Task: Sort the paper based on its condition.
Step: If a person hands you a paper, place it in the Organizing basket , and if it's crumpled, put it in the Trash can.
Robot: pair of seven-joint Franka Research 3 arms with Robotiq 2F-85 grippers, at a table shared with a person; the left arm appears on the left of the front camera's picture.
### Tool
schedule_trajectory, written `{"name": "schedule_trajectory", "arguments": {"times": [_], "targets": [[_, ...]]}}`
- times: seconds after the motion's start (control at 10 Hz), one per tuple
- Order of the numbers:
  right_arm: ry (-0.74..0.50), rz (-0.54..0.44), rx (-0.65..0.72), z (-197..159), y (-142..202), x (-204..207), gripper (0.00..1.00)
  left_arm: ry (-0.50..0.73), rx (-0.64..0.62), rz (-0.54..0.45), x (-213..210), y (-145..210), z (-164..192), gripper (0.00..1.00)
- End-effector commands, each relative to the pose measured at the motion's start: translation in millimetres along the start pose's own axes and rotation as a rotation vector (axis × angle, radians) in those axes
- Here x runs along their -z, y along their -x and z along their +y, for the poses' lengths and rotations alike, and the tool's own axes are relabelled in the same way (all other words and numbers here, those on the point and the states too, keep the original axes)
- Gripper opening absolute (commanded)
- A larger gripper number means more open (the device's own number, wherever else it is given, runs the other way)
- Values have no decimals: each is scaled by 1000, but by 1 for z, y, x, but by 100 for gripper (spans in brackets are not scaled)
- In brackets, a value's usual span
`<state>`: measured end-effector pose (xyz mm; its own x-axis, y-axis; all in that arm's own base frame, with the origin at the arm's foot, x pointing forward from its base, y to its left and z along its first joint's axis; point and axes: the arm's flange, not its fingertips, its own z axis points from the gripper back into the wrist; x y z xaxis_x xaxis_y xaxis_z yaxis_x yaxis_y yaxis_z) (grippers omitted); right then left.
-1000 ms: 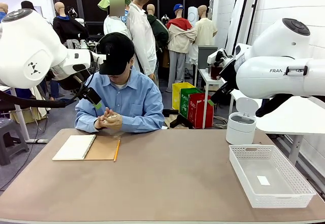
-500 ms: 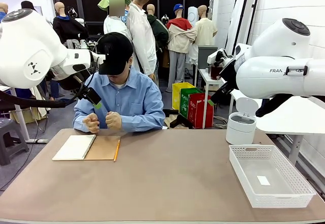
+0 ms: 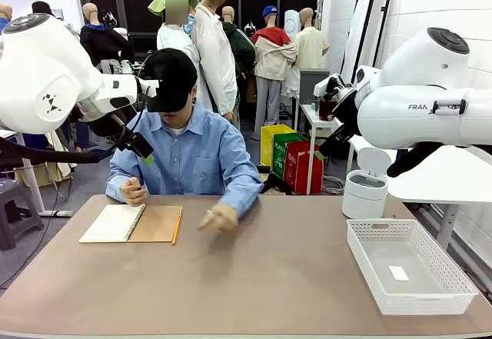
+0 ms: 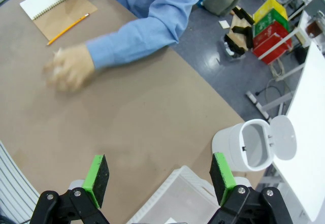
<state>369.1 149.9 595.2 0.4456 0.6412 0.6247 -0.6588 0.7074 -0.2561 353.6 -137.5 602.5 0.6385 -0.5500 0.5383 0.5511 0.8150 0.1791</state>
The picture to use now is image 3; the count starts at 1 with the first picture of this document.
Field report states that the black cable hose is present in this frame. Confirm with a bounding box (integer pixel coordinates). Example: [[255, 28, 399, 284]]
[[386, 141, 444, 178], [0, 114, 130, 167]]

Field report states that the grey plastic stool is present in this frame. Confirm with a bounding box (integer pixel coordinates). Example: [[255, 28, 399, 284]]
[[0, 178, 45, 251]]

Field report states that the mannequin in dark green jacket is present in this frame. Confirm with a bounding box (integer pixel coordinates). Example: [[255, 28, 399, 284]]
[[221, 5, 257, 132]]

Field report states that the white perforated plastic basket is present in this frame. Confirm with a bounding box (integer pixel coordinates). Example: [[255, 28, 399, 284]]
[[345, 218, 480, 316]]

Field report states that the beige cardboard box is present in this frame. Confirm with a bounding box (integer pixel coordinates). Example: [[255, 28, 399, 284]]
[[15, 161, 72, 188]]

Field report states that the tall mannequin in white coat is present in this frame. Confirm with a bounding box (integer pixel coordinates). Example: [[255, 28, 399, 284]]
[[191, 0, 239, 124]]

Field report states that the white trash can with lid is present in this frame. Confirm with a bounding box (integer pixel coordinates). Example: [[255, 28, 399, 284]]
[[341, 146, 394, 220]]

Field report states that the white leaning panel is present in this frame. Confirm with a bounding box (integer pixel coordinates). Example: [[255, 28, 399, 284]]
[[340, 0, 382, 85]]

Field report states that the black stand base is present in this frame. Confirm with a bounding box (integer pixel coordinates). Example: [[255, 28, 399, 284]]
[[257, 165, 294, 196]]

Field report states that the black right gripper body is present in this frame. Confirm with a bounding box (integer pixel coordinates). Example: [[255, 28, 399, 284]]
[[317, 122, 357, 158]]

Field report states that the mannequin in cream shirt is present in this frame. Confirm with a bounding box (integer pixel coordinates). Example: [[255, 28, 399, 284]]
[[286, 7, 331, 98]]

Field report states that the mannequin head with black hat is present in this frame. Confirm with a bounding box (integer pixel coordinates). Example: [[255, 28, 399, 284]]
[[31, 0, 57, 19]]

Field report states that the yellow pencil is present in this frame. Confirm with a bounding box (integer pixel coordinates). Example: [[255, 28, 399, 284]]
[[171, 209, 184, 246]]

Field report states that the person's right hand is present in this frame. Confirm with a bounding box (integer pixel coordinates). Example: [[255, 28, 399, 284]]
[[119, 177, 149, 207]]

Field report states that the glass jar with brown liquid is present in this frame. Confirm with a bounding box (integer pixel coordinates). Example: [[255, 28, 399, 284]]
[[317, 98, 338, 122]]

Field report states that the mannequin with green hat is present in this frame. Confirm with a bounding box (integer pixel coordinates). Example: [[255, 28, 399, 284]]
[[148, 0, 208, 100]]

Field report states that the mannequin in blue top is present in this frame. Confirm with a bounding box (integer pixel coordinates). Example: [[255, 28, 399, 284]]
[[0, 3, 15, 35]]

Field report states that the white sticker inside basket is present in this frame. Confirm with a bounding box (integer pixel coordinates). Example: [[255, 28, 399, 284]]
[[387, 264, 411, 282]]

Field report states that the mannequin in black jacket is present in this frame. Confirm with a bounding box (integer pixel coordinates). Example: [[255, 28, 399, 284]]
[[79, 2, 135, 75]]

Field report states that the grey cabinet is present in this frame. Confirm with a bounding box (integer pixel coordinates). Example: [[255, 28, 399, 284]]
[[298, 68, 331, 105]]

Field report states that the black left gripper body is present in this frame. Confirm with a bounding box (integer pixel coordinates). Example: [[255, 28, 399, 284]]
[[117, 130, 155, 159]]

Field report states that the white desk with leg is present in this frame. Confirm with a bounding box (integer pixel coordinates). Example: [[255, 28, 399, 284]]
[[0, 129, 74, 218]]

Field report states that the person's right forearm blue sleeve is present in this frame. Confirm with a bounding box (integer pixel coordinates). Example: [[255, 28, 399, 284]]
[[105, 161, 134, 204]]

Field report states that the black baseball cap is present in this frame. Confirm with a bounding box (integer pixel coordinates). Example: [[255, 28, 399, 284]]
[[142, 48, 198, 114]]

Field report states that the person torso in blue shirt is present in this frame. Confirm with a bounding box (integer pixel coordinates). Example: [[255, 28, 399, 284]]
[[105, 98, 264, 198]]

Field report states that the white oval device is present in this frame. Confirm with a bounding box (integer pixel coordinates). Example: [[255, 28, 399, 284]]
[[284, 9, 301, 42]]

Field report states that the person's left forearm blue sleeve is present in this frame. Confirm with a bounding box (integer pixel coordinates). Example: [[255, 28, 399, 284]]
[[218, 172, 264, 219]]

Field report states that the spiral notebook with brown cover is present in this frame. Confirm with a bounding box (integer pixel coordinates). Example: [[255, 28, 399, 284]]
[[78, 203, 185, 244]]

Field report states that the red recycling bin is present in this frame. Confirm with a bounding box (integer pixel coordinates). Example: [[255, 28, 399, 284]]
[[284, 141, 325, 196]]

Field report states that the yellow recycling bin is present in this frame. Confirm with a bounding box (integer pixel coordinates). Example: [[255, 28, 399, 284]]
[[260, 124, 296, 169]]

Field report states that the mannequin with blue cap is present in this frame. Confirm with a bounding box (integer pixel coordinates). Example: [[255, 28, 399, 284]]
[[251, 5, 299, 141]]

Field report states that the green recycling bin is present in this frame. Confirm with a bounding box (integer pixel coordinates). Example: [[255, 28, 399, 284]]
[[271, 132, 308, 181]]

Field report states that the coiled cable on floor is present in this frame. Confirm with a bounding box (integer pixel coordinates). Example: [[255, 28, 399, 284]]
[[321, 175, 346, 196]]

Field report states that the large white side table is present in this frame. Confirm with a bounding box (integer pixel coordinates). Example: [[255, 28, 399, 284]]
[[347, 133, 492, 251]]

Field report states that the person's left hand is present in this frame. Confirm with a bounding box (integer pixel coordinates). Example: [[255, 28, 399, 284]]
[[197, 203, 240, 234]]

